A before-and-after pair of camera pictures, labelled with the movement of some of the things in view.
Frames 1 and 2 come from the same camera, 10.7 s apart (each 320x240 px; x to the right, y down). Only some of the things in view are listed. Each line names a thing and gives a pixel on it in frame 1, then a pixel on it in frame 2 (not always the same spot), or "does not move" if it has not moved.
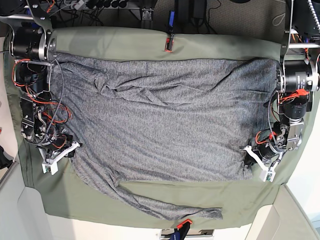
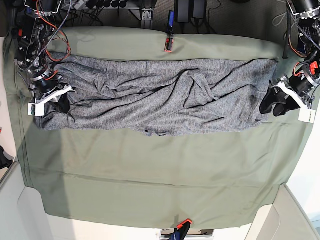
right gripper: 57,150 → 46,84
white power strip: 79,5 does not move
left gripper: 265,155 → 299,87
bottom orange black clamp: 180,232 does not move
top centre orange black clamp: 169,41 does not move
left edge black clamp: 5,159 does not move
